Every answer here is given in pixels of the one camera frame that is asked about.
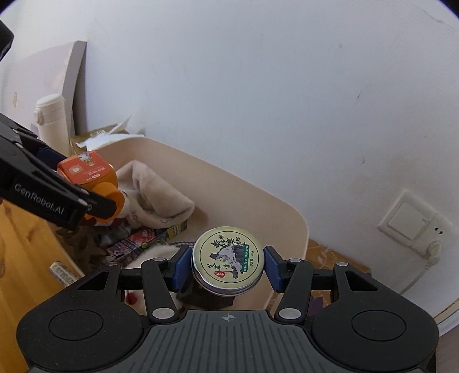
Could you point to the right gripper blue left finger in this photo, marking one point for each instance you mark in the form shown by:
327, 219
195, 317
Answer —
160, 277

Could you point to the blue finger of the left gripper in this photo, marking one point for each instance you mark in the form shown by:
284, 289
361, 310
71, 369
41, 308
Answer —
41, 157
79, 201

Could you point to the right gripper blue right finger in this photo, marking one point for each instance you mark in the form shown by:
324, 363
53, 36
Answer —
293, 280

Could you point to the white fluffy plush toy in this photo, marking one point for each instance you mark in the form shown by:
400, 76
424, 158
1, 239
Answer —
166, 251

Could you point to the tan wooden letter ornament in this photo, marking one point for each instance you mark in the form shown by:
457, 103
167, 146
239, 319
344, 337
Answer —
83, 245

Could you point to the orange medicine bottle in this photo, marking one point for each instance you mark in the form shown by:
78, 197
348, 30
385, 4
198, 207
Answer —
91, 172

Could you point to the black cube gold character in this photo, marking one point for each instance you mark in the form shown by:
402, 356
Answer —
197, 296

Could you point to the cartoon tissue packet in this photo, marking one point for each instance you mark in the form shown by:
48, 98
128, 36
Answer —
128, 249

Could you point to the round balm tin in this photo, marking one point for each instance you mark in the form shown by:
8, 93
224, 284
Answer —
227, 261

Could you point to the beige fluffy hat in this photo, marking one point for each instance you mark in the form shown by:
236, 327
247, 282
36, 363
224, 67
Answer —
150, 201

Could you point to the blue white small box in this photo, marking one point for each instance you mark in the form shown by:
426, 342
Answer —
63, 274

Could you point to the cream thermos bottle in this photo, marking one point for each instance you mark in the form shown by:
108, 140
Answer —
50, 117

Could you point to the beige plastic storage bin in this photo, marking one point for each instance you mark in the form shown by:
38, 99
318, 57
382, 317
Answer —
221, 199

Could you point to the purple white gift box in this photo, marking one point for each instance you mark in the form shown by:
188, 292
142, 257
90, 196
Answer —
54, 70

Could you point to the white wall switch socket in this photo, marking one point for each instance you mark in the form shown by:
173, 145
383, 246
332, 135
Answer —
418, 226

